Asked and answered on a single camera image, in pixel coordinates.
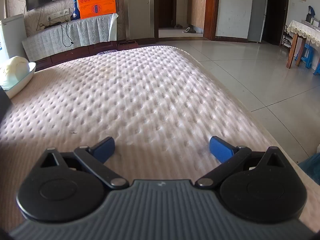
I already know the dark red box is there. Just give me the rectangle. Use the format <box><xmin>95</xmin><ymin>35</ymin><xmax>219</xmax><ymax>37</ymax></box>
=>
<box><xmin>117</xmin><ymin>40</ymin><xmax>138</xmax><ymax>52</ymax></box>

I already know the wooden kitchen counter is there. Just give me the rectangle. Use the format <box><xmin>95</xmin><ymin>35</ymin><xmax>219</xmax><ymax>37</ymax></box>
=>
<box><xmin>187</xmin><ymin>0</ymin><xmax>207</xmax><ymax>30</ymax></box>

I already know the white chest freezer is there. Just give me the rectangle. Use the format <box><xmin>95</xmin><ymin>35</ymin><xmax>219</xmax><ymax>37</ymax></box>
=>
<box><xmin>0</xmin><ymin>14</ymin><xmax>27</xmax><ymax>67</ymax></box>

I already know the patterned cabinet cover cloth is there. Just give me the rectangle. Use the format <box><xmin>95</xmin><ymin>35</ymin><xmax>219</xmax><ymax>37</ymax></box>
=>
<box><xmin>22</xmin><ymin>13</ymin><xmax>118</xmax><ymax>55</ymax></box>

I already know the blue tabletop appliance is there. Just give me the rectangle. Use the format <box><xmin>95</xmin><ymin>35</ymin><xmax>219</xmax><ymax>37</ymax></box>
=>
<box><xmin>306</xmin><ymin>5</ymin><xmax>315</xmax><ymax>23</ymax></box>

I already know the grey refrigerator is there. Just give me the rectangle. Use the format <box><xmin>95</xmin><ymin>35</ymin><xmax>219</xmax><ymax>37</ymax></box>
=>
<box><xmin>247</xmin><ymin>0</ymin><xmax>269</xmax><ymax>43</ymax></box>

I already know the napa cabbage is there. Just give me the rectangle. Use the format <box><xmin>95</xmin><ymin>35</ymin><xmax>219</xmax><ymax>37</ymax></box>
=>
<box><xmin>0</xmin><ymin>56</ymin><xmax>29</xmax><ymax>90</ymax></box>

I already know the dark wooden door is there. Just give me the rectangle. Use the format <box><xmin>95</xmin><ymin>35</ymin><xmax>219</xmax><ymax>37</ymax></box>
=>
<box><xmin>157</xmin><ymin>0</ymin><xmax>177</xmax><ymax>28</ymax></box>

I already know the blue glass bottle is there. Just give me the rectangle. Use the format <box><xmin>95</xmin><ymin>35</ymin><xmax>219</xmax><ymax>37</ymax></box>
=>
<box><xmin>70</xmin><ymin>0</ymin><xmax>81</xmax><ymax>21</ymax></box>

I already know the white wall outlet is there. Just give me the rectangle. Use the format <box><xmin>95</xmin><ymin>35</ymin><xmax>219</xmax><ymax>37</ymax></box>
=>
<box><xmin>47</xmin><ymin>9</ymin><xmax>70</xmax><ymax>20</ymax></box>

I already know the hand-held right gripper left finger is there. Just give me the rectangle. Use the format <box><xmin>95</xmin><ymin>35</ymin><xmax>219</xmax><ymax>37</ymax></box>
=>
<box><xmin>40</xmin><ymin>137</ymin><xmax>130</xmax><ymax>189</ymax></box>

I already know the purple lidded plastic container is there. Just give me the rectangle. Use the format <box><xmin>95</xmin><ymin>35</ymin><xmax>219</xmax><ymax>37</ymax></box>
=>
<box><xmin>96</xmin><ymin>49</ymin><xmax>118</xmax><ymax>56</ymax></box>

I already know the lace tablecloth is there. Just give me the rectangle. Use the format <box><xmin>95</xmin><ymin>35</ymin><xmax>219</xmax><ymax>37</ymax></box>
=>
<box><xmin>286</xmin><ymin>20</ymin><xmax>320</xmax><ymax>47</ymax></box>

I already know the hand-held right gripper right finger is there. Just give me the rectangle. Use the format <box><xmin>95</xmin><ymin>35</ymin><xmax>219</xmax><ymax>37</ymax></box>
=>
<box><xmin>195</xmin><ymin>136</ymin><xmax>285</xmax><ymax>189</ymax></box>

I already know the dark shoe rack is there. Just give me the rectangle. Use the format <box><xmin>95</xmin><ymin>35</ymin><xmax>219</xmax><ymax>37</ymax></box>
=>
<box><xmin>280</xmin><ymin>25</ymin><xmax>292</xmax><ymax>48</ymax></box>

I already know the black cable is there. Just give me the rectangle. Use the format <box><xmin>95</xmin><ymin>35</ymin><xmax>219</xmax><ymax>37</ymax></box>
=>
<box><xmin>61</xmin><ymin>21</ymin><xmax>74</xmax><ymax>48</ymax></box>

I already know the white enamel basin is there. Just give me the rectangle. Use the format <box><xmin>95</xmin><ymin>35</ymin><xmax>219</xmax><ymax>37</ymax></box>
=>
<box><xmin>0</xmin><ymin>62</ymin><xmax>37</xmax><ymax>99</ymax></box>

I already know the blue plastic bag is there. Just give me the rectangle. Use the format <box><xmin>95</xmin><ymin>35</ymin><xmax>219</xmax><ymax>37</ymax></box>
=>
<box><xmin>297</xmin><ymin>152</ymin><xmax>320</xmax><ymax>180</ymax></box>

